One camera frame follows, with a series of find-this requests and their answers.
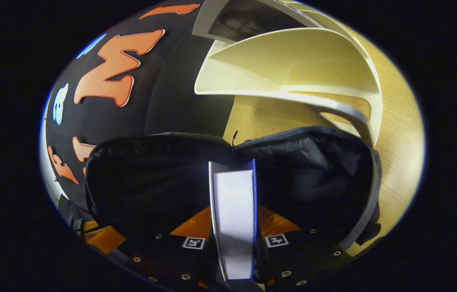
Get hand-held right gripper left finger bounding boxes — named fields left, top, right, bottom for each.
left=125, top=206, right=224, bottom=290

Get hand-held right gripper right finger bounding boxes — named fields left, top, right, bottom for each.
left=253, top=205, right=350, bottom=289

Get blue book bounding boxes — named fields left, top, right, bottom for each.
left=208, top=159, right=258, bottom=281

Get gray schoolbag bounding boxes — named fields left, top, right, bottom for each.
left=85, top=126, right=383, bottom=260

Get white bookshelf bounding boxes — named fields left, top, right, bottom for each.
left=194, top=28, right=383, bottom=146

